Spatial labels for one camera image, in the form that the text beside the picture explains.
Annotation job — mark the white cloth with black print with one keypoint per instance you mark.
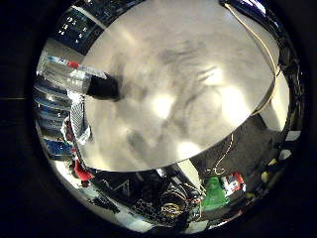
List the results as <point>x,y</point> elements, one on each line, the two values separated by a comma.
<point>78,119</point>

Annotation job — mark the red hanging cloth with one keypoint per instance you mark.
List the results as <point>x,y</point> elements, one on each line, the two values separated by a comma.
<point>68,132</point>

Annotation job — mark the person in red top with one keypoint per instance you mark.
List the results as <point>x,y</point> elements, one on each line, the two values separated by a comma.
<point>82,172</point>

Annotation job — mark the green plastic object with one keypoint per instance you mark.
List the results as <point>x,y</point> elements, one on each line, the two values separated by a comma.
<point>214,195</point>

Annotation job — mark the red and white can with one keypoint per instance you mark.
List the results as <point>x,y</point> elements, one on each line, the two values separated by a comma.
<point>233,183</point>

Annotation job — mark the blue wall banner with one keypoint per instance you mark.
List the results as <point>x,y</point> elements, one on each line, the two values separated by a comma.
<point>57,148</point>

